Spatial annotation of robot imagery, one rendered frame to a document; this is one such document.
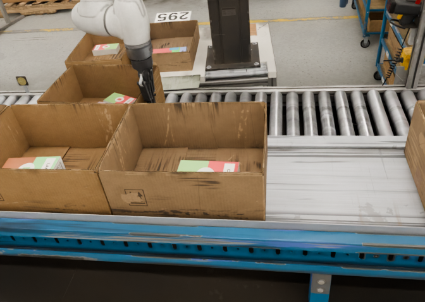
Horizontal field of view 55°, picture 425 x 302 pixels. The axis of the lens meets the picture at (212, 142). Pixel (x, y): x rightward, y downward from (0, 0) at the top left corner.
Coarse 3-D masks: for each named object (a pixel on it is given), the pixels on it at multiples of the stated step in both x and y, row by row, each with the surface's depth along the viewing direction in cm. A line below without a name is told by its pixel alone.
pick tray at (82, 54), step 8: (80, 40) 211; (88, 40) 220; (96, 40) 226; (104, 40) 226; (112, 40) 225; (120, 40) 225; (80, 48) 211; (88, 48) 220; (120, 48) 221; (72, 56) 201; (80, 56) 210; (88, 56) 217; (96, 56) 216; (104, 56) 214; (112, 56) 213; (120, 56) 213; (72, 64) 193
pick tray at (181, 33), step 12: (156, 24) 221; (168, 24) 221; (180, 24) 220; (192, 24) 220; (156, 36) 225; (168, 36) 225; (180, 36) 224; (192, 36) 224; (156, 48) 216; (192, 48) 196; (156, 60) 192; (168, 60) 192; (180, 60) 191; (192, 60) 196
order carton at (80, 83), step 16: (80, 64) 172; (96, 64) 171; (112, 64) 169; (128, 64) 168; (64, 80) 168; (80, 80) 177; (96, 80) 176; (112, 80) 174; (128, 80) 172; (160, 80) 168; (48, 96) 158; (64, 96) 169; (80, 96) 181; (96, 96) 181; (128, 96) 177; (160, 96) 168
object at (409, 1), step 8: (392, 0) 150; (400, 0) 149; (408, 0) 148; (392, 8) 150; (400, 8) 149; (408, 8) 149; (416, 8) 148; (400, 16) 154; (408, 16) 152; (400, 24) 154; (408, 24) 154
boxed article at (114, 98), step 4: (112, 96) 175; (116, 96) 174; (120, 96) 174; (124, 96) 174; (104, 100) 172; (108, 100) 172; (112, 100) 172; (116, 100) 171; (120, 100) 171; (124, 100) 171; (128, 100) 170; (132, 100) 170
